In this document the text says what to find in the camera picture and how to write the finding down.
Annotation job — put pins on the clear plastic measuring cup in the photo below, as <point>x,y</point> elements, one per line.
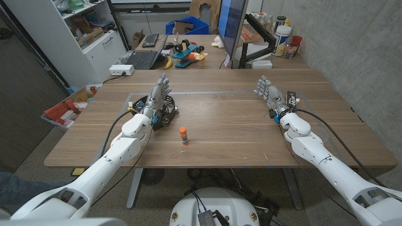
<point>325,133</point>

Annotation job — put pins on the yellow banana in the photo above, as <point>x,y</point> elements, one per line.
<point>169,63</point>

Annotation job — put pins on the blue plastic bin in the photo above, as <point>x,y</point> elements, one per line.
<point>198,26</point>

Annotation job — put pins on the black laptop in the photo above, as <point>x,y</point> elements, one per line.
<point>143,59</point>

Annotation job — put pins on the white flat box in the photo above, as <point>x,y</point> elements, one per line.
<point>261,64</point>

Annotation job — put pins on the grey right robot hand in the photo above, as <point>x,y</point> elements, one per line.
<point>273,95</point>

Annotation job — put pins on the white power strip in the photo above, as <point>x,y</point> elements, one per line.
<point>121,69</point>

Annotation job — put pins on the grey table leg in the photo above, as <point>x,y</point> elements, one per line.
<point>134,188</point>
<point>292,188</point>

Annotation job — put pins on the black keyboard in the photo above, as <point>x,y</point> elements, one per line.
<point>150,40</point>

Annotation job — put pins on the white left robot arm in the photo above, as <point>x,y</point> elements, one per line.
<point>106,163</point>

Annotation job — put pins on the orange cardboard box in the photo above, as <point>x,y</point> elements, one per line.
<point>248,36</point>

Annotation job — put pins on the colourful toy airplane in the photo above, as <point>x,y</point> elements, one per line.
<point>188,54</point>

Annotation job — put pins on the clear glass jar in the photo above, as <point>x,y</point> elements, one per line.
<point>290,51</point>

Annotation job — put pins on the black round fan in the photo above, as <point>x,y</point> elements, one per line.
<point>152,176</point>

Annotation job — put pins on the person's leg in jeans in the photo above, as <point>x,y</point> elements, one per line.
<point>19,188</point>

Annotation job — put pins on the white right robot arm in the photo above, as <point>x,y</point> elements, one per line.
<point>333,169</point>

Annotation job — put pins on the white plush toy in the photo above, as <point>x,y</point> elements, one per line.
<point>217,42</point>

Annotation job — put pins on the brown cardboard cutout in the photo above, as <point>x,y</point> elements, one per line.
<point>204,7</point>

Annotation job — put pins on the white canister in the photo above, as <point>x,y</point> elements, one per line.
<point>281,40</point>

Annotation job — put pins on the black computer mouse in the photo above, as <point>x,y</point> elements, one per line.
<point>169,46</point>

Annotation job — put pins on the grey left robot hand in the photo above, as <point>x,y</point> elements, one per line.
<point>155,100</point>

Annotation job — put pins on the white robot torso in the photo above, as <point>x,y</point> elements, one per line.
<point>220,201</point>

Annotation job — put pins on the dark-lidded jar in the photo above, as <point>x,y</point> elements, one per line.
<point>280,22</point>

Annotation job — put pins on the large flat monitor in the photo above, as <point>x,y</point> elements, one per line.
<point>230,22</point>

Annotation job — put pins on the orange glue stick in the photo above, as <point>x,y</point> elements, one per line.
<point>183,136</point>

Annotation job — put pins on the small cardboard box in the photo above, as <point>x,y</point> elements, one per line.
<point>137,38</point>

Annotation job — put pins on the small black box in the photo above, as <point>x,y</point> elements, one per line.
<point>292,99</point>

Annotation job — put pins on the open brown cardboard box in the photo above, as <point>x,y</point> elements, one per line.
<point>89,37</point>

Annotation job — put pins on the white shelf cabinet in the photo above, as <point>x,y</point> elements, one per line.
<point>47,40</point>

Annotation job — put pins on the whiteboard with black frame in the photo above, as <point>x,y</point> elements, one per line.
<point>150,7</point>

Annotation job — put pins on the yellow sticky pad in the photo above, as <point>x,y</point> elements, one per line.
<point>78,171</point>

